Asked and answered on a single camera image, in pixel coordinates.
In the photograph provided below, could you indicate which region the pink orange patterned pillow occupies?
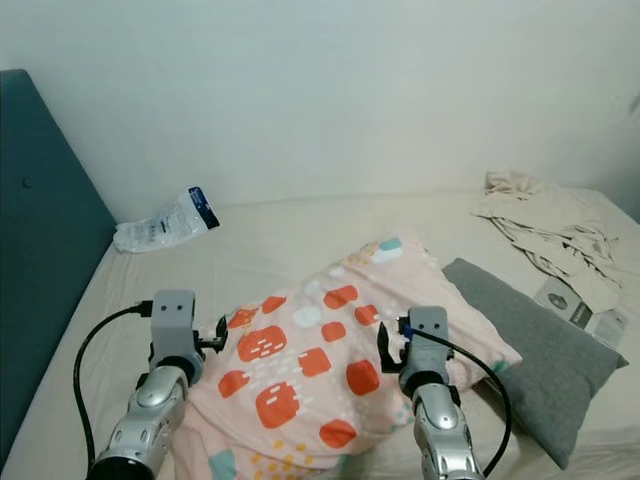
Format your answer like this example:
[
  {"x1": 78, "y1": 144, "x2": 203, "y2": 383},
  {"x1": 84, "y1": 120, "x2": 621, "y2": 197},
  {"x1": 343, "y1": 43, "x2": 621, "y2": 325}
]
[{"x1": 172, "y1": 236, "x2": 523, "y2": 480}]

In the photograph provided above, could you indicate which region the grey pillow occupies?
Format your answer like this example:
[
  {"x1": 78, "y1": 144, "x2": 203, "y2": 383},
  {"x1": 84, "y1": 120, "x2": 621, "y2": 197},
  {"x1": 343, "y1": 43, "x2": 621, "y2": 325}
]
[{"x1": 442, "y1": 258, "x2": 629, "y2": 471}]

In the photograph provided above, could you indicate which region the clear plastic wipes pack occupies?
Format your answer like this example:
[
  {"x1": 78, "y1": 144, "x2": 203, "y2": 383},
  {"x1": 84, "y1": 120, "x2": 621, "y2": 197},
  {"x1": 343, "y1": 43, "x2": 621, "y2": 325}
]
[{"x1": 113, "y1": 186, "x2": 221, "y2": 254}]

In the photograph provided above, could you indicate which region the cream sheeted bed mattress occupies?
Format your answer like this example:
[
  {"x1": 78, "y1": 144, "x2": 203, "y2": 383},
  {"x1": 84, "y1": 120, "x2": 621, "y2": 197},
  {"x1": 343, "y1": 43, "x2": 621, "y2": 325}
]
[{"x1": 0, "y1": 185, "x2": 640, "y2": 480}]

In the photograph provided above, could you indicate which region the crumpled beige cloth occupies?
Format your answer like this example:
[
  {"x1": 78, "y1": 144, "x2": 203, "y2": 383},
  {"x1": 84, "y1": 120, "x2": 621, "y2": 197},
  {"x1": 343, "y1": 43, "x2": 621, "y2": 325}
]
[{"x1": 470, "y1": 170, "x2": 623, "y2": 313}]

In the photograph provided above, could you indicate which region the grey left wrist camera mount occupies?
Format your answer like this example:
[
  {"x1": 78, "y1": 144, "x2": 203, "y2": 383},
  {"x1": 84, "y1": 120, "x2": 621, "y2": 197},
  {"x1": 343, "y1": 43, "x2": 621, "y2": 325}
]
[{"x1": 152, "y1": 290, "x2": 197, "y2": 366}]

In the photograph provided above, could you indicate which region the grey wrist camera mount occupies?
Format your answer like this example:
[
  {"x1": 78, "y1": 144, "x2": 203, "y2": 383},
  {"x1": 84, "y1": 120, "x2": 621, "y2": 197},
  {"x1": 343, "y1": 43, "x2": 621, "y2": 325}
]
[
  {"x1": 400, "y1": 306, "x2": 451, "y2": 386},
  {"x1": 152, "y1": 290, "x2": 197, "y2": 366}
]

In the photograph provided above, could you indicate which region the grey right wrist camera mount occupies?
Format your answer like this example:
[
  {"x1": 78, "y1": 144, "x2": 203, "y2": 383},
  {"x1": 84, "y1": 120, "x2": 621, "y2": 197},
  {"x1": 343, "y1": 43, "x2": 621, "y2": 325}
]
[{"x1": 400, "y1": 306, "x2": 451, "y2": 386}]

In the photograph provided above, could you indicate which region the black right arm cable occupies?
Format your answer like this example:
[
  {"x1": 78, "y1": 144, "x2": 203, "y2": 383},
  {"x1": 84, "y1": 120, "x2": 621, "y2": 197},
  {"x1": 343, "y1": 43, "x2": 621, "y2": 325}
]
[{"x1": 400, "y1": 325, "x2": 513, "y2": 479}]

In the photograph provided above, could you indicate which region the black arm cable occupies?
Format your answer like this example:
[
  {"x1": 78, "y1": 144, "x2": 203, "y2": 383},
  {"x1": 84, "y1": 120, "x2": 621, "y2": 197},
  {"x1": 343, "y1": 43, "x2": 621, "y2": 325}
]
[
  {"x1": 73, "y1": 302, "x2": 158, "y2": 466},
  {"x1": 400, "y1": 325, "x2": 513, "y2": 479}
]

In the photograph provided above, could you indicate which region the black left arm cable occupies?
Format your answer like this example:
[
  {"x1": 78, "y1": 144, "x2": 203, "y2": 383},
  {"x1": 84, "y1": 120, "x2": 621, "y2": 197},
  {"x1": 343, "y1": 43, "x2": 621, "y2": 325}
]
[{"x1": 73, "y1": 302, "x2": 158, "y2": 466}]

